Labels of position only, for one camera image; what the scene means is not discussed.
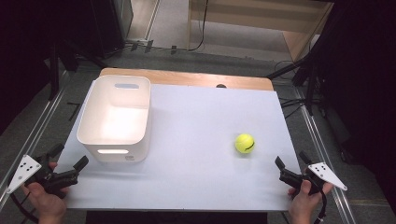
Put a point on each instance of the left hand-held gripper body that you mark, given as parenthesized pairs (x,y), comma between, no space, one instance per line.
(53,182)

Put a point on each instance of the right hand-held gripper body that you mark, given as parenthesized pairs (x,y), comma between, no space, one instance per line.
(325,174)

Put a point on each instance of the yellow tennis ball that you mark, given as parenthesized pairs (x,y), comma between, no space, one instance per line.
(244,142)

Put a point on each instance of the white plastic bin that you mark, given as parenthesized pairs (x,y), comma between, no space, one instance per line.
(115,124)

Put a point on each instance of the person's left hand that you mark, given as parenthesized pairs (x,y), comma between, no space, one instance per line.
(48,207)

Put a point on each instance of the person's right hand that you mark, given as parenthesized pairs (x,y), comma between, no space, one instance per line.
(303,205)

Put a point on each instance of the black tripod stand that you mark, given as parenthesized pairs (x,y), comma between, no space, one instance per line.
(309,84)

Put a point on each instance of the black metal stand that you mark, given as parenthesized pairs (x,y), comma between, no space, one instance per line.
(54,71)

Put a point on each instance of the white table board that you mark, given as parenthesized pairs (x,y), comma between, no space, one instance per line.
(193,140)

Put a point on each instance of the black curtain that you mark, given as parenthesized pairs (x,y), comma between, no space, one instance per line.
(21,56)
(361,77)

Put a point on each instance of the black cabinet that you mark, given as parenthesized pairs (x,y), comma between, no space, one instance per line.
(107,25)

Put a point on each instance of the wooden shelf unit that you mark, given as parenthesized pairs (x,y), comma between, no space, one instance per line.
(249,18)

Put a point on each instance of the metal floor rail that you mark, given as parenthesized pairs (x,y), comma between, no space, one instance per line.
(34,137)
(323,155)

